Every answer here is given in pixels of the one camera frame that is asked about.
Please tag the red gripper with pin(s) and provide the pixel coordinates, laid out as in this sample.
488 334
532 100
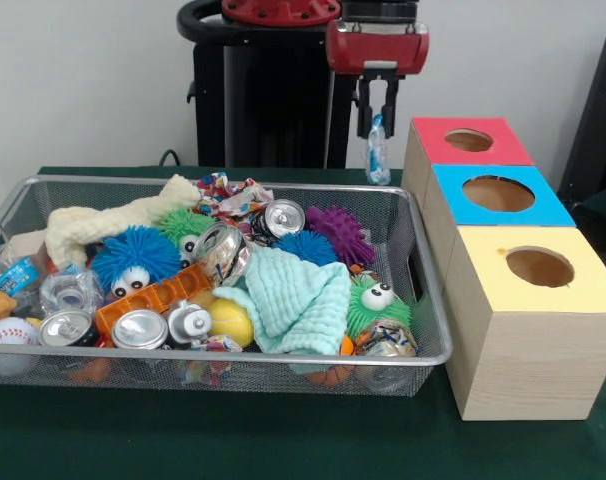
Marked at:
378 50

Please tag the crushed clear bottle blue label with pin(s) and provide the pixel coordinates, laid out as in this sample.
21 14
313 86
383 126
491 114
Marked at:
377 155

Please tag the purple spiky ball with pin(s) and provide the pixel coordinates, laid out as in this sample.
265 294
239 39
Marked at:
343 232

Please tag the wooden box with three holes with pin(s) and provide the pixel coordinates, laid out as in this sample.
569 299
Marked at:
533 360

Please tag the black drink can silver top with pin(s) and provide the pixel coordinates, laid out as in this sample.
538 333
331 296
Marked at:
283 217

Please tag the mint green cloth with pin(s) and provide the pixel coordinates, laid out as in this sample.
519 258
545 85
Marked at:
293 300

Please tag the green spiky toy with eyes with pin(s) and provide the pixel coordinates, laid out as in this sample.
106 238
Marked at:
378 320

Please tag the crushed silver can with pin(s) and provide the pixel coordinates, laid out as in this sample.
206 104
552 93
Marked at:
223 255

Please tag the black upright panel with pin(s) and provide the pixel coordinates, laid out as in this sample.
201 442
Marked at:
598 125

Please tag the yellow ball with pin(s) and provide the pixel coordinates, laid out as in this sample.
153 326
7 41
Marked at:
228 320

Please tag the orange plastic tray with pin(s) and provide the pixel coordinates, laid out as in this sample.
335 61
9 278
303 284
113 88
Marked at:
173 290

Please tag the cream knit cloth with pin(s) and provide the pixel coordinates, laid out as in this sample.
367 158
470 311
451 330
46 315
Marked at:
123 210

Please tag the blue spiky toy with eyes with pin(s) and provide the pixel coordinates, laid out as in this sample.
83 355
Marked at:
133 250

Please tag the dark green table cloth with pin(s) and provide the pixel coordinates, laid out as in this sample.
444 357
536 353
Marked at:
283 440

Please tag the white baseball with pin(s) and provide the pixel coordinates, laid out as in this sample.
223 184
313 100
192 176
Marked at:
10 332

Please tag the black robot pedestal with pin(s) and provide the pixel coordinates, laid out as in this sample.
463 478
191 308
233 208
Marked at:
273 100

